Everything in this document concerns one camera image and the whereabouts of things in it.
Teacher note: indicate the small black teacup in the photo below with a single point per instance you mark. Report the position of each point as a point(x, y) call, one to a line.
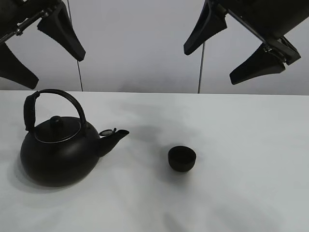
point(181, 158)

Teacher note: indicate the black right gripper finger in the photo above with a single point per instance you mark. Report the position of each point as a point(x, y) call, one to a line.
point(210, 22)
point(260, 63)

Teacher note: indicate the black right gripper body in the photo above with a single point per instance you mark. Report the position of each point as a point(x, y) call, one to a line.
point(268, 20)

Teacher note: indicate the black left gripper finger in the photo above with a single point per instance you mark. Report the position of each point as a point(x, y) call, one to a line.
point(57, 25)
point(12, 69)

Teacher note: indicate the black cast iron teapot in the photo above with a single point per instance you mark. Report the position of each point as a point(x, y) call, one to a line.
point(64, 149)

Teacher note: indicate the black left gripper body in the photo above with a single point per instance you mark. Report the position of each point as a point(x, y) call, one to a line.
point(17, 15)

